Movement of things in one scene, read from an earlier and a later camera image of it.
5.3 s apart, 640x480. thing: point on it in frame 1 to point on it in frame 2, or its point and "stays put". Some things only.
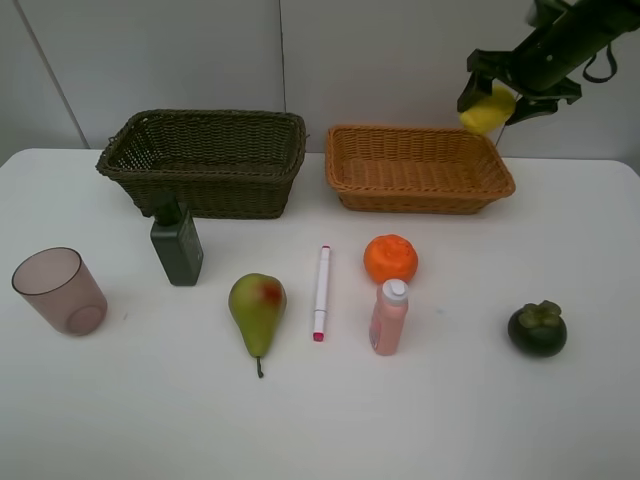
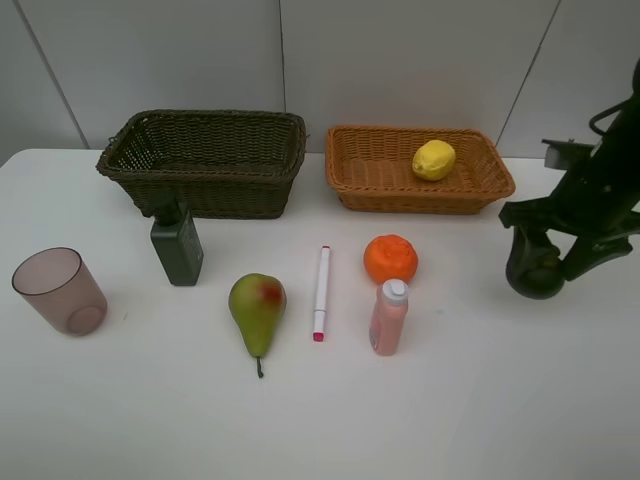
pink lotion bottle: [388, 316] stays put
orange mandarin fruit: [389, 256] stays put
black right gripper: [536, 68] to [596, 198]
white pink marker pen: [321, 298] stays put
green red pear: [257, 304] stays put
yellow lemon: [489, 114] to [433, 160]
